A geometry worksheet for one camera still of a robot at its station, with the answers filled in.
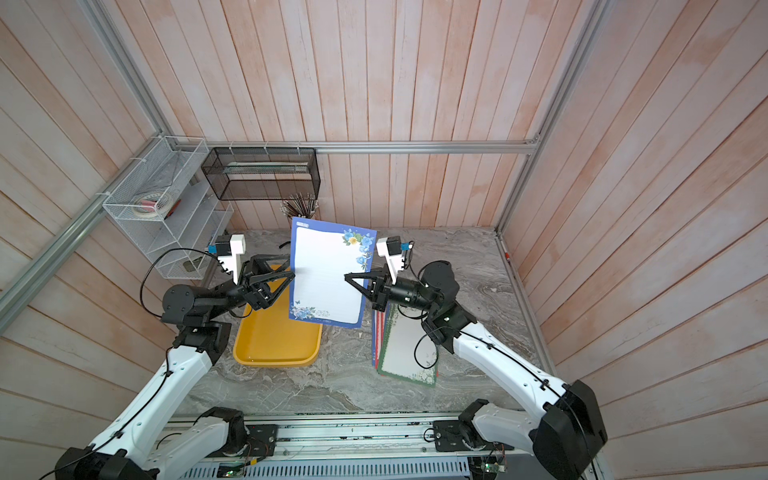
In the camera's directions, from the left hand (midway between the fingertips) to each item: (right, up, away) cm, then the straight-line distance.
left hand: (295, 271), depth 60 cm
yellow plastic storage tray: (-16, -21, +28) cm, 39 cm away
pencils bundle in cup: (-13, +23, +53) cm, 59 cm away
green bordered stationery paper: (+26, -26, +28) cm, 46 cm away
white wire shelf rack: (-35, +6, +18) cm, 40 cm away
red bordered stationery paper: (+18, -18, +35) cm, 43 cm away
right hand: (+11, -2, +3) cm, 11 cm away
